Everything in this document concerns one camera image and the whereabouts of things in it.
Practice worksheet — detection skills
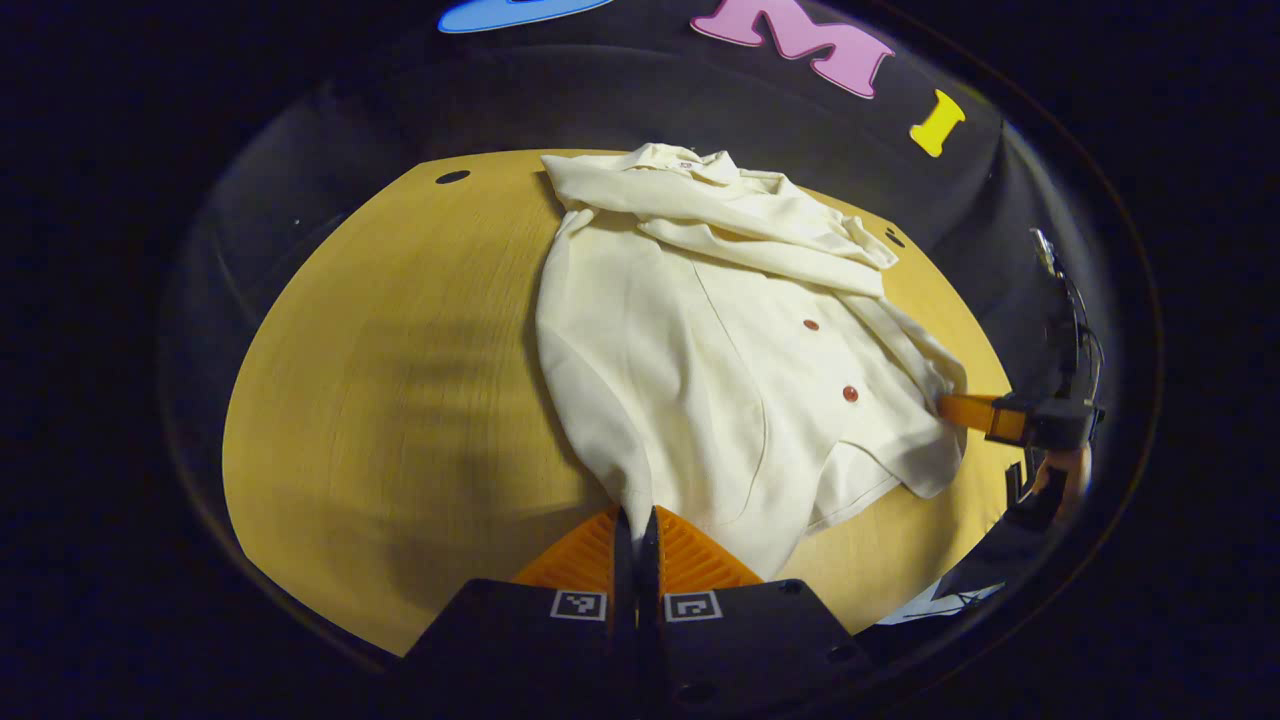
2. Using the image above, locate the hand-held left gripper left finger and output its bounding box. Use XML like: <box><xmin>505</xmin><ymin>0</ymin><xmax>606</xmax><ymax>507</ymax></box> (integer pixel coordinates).
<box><xmin>400</xmin><ymin>505</ymin><xmax>638</xmax><ymax>706</ymax></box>

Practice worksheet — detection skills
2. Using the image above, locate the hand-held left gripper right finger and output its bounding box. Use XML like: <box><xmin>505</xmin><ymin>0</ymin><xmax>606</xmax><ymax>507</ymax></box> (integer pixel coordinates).
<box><xmin>640</xmin><ymin>505</ymin><xmax>883</xmax><ymax>706</ymax></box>

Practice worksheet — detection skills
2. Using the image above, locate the cream button shirt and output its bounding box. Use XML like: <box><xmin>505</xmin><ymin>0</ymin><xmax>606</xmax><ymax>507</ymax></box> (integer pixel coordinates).
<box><xmin>535</xmin><ymin>142</ymin><xmax>969</xmax><ymax>581</ymax></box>

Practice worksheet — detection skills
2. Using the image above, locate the black backdrop cloth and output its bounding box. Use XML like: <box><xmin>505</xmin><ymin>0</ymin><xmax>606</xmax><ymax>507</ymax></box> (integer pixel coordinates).
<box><xmin>160</xmin><ymin>0</ymin><xmax>1111</xmax><ymax>481</ymax></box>

